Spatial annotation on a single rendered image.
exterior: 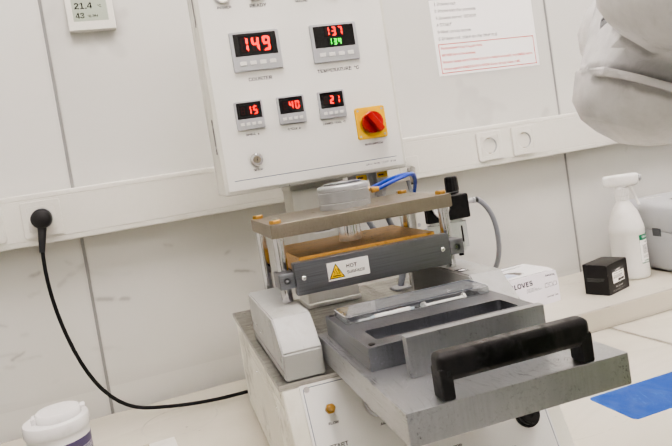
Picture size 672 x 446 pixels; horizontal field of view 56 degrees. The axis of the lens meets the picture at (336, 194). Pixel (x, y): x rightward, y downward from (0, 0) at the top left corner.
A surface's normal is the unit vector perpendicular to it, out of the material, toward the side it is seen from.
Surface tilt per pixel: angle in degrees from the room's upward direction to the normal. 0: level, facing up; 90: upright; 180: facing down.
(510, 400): 90
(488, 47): 90
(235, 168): 90
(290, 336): 41
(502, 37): 90
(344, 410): 65
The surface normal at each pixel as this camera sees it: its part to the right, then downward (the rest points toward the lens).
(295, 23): 0.27, 0.01
